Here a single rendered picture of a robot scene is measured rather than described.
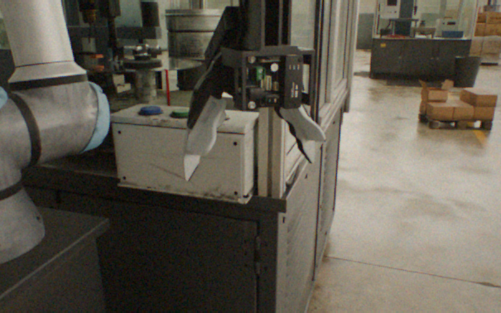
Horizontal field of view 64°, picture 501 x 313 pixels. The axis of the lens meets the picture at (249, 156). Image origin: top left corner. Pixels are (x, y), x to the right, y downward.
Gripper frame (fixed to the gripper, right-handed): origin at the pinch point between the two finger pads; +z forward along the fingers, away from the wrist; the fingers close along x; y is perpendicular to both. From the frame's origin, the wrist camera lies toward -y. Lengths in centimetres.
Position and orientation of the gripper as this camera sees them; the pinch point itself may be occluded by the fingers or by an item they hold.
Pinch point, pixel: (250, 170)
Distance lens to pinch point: 45.9
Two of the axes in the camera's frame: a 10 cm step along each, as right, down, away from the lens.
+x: 9.3, -1.2, 3.4
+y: 3.6, 3.1, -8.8
